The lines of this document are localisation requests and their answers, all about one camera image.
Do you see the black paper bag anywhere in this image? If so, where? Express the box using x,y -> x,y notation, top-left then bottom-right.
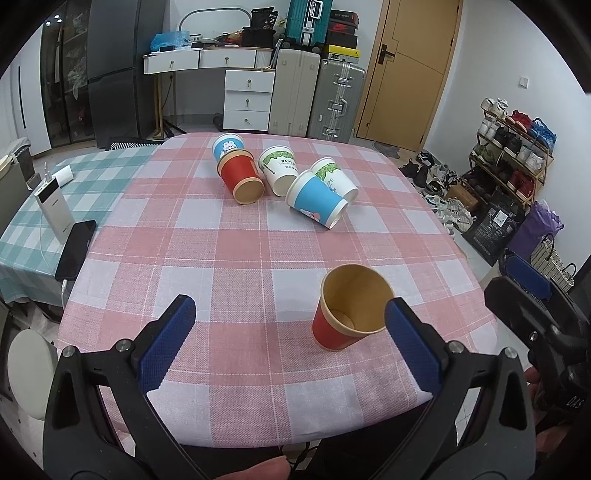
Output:
462,188 -> 528,267

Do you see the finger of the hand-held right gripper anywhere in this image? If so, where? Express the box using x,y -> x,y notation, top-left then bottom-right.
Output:
484,276 -> 561,356
499,250 -> 578,324

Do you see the pile of shoes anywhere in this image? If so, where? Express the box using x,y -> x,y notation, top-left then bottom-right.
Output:
397,150 -> 477,237

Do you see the blue plastic bag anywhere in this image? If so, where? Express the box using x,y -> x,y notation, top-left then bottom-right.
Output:
150,30 -> 191,52

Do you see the green checked tablecloth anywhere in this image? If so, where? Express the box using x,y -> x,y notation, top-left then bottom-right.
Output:
0,142 -> 163,308

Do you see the arched mirror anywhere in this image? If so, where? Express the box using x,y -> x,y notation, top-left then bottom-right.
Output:
177,6 -> 253,43

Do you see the shoe rack with shoes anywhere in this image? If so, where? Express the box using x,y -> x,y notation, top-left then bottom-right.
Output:
467,96 -> 558,209

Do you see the white power bank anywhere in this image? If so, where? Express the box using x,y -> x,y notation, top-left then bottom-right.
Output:
33,182 -> 75,244

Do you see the dark grey refrigerator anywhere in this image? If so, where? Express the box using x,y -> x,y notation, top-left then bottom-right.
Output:
88,0 -> 172,149

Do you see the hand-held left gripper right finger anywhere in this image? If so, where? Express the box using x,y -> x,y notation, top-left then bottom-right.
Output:
385,298 -> 539,480

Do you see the black red shoe box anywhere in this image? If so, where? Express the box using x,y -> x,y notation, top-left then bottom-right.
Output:
329,10 -> 359,29

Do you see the black smartphone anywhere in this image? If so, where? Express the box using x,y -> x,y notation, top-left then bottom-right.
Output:
54,220 -> 98,281

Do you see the white desk with drawers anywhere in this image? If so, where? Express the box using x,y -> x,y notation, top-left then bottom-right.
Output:
141,45 -> 278,140

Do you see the person's right hand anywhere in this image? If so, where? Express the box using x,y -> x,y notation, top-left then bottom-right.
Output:
525,367 -> 583,468

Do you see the purple plastic bag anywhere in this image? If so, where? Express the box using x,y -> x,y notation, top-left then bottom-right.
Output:
505,200 -> 565,265

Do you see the black yellow shoe box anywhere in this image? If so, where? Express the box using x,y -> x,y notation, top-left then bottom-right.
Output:
323,44 -> 361,64

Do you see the teal suitcase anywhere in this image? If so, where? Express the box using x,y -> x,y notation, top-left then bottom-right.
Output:
283,0 -> 334,49

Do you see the glass door cabinet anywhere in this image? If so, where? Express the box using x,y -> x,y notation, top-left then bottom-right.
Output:
39,4 -> 96,149

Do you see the black fabric bag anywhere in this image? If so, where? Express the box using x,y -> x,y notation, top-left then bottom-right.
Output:
239,25 -> 279,49

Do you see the blue rabbit paper cup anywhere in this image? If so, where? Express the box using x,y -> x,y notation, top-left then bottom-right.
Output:
285,170 -> 349,230
212,133 -> 246,163

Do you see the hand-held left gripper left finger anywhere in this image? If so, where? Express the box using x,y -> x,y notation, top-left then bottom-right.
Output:
42,295 -> 199,480

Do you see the white drawer unit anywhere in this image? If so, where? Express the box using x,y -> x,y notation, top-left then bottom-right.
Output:
223,69 -> 276,133

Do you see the wooden door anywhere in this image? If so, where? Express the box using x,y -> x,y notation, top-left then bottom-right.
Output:
355,0 -> 463,153

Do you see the white round stool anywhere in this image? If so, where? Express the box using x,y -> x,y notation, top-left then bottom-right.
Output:
6,327 -> 59,422

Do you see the red paper cup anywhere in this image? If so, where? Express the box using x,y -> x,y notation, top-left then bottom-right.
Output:
312,263 -> 396,353
217,155 -> 266,206

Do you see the striped floor mat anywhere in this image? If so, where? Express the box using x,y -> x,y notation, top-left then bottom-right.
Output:
108,136 -> 165,151

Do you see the beige suitcase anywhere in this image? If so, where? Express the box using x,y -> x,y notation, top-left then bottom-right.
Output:
268,47 -> 322,137

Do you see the white green paper cup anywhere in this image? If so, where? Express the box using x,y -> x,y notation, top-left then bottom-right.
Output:
257,146 -> 298,197
310,157 -> 359,204

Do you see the pink checked tablecloth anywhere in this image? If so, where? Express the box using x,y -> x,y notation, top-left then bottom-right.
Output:
58,131 -> 499,449

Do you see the grey doormat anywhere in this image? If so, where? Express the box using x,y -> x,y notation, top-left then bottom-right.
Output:
371,140 -> 403,160

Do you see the silver suitcase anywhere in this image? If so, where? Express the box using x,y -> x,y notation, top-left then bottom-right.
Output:
307,58 -> 367,144

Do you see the woven basket bag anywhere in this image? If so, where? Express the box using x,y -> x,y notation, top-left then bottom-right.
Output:
528,233 -> 579,292

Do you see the brown cardboard box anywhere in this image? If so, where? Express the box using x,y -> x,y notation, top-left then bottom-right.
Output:
445,182 -> 482,214

